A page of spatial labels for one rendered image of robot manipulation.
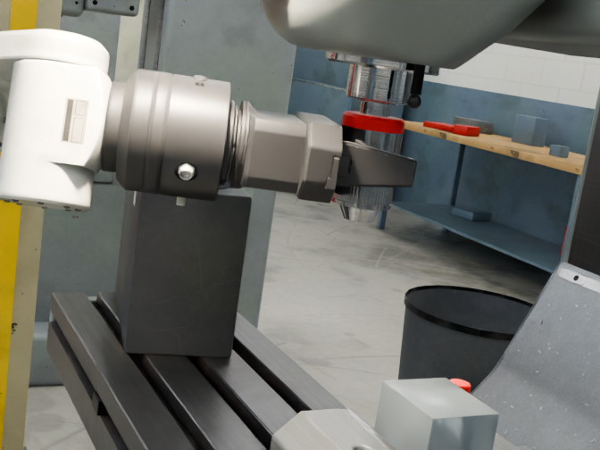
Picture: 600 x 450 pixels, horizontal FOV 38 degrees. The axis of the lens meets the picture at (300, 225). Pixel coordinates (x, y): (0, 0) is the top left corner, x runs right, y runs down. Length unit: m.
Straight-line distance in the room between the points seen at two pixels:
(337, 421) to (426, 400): 0.07
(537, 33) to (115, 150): 0.32
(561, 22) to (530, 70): 6.37
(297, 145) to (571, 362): 0.46
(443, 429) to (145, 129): 0.28
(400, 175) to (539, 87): 6.31
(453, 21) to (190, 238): 0.45
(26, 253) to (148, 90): 1.80
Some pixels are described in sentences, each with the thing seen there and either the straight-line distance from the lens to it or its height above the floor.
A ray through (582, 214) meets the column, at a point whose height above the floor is 1.18.
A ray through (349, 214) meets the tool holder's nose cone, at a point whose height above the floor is 1.19.
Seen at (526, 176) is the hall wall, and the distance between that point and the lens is 6.92.
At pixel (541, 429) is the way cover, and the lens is 0.94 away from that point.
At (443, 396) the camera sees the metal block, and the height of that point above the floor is 1.10.
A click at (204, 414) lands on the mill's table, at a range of 0.86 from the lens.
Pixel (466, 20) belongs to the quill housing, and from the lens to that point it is 0.60.
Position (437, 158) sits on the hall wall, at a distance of 7.86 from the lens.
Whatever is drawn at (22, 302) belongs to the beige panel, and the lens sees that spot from 2.44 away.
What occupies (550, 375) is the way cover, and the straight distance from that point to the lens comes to 0.97.
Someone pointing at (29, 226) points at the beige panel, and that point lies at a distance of 2.39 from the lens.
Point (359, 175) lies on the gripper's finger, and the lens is 0.63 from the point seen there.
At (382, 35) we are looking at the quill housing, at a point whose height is 1.33.
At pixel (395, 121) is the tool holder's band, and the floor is 1.27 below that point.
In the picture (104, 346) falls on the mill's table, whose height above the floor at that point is 0.96.
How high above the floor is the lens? 1.31
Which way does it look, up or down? 11 degrees down
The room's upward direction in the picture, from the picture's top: 8 degrees clockwise
